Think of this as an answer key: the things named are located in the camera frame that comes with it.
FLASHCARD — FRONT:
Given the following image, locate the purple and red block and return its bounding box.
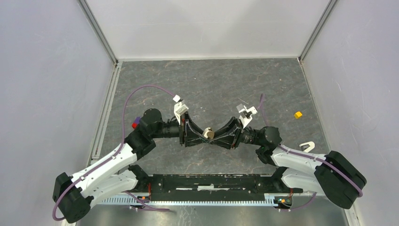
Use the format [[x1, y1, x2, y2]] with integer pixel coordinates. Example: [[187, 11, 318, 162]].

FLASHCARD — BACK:
[[131, 116, 141, 129]]

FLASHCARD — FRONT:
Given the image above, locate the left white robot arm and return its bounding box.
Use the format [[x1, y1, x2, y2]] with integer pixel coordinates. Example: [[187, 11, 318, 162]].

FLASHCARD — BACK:
[[52, 108, 213, 223]]

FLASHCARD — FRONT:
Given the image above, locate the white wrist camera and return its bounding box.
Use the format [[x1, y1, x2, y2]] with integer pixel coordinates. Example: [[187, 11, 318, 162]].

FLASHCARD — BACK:
[[236, 104, 258, 128], [173, 95, 189, 124]]

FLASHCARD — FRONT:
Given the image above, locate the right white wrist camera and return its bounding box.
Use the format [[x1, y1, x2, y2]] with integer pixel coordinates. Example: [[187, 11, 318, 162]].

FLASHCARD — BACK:
[[236, 104, 258, 128]]

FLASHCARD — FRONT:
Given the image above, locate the yellow cube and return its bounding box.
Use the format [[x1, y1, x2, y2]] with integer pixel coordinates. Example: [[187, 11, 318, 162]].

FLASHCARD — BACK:
[[294, 111, 303, 119]]

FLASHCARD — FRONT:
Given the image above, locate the white plastic hook piece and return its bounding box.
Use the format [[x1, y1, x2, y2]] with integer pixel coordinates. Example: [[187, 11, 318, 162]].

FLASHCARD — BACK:
[[299, 141, 315, 153]]

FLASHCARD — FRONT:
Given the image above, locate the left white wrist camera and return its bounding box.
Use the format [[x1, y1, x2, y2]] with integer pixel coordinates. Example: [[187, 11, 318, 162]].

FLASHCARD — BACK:
[[173, 95, 189, 124]]

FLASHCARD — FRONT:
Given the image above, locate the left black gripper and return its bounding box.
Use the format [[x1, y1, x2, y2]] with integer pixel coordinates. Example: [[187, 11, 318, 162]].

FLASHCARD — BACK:
[[151, 111, 208, 147]]

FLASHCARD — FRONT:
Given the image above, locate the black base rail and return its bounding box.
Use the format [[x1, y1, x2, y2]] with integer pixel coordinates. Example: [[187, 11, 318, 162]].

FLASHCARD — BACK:
[[132, 174, 303, 202]]

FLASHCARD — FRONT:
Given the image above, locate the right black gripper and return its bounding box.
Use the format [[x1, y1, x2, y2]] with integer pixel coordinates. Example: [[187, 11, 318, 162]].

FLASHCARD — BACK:
[[207, 117, 262, 150]]

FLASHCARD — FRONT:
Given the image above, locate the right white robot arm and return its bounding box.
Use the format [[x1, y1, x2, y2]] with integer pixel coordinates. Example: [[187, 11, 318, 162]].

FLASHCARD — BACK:
[[208, 117, 367, 209]]

